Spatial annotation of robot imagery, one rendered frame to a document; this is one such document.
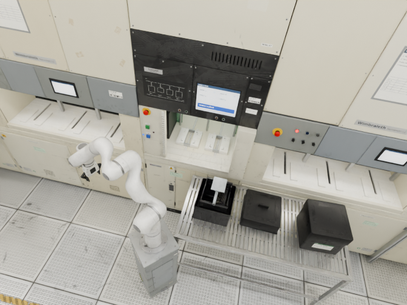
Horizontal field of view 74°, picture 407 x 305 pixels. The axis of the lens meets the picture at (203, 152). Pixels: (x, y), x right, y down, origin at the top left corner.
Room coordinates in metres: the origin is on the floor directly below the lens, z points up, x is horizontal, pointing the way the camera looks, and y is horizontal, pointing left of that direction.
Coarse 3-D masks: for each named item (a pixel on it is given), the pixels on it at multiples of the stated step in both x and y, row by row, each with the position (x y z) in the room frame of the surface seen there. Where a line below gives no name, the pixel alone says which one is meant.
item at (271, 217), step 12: (252, 192) 1.30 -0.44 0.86; (264, 192) 1.32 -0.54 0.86; (252, 204) 1.19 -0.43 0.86; (264, 204) 1.21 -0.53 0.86; (276, 204) 1.22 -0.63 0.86; (252, 216) 1.08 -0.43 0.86; (264, 216) 1.10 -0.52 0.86; (276, 216) 1.11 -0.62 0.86; (264, 228) 1.03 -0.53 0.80; (276, 228) 1.02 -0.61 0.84
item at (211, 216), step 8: (200, 192) 1.30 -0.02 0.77; (232, 192) 1.29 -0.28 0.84; (216, 200) 1.23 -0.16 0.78; (232, 200) 1.23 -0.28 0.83; (200, 208) 1.06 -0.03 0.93; (200, 216) 1.05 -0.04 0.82; (208, 216) 1.05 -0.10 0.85; (216, 216) 1.04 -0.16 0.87; (224, 216) 1.03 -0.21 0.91; (216, 224) 1.03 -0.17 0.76; (224, 224) 1.03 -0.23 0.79
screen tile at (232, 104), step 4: (220, 92) 1.49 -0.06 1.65; (220, 96) 1.49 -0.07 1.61; (224, 96) 1.49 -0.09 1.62; (228, 96) 1.49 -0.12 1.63; (232, 96) 1.48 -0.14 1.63; (236, 96) 1.48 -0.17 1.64; (220, 100) 1.49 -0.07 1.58; (232, 100) 1.48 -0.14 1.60; (236, 100) 1.48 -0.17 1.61; (220, 104) 1.49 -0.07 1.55; (224, 104) 1.49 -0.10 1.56; (228, 104) 1.48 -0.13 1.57; (232, 104) 1.48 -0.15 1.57
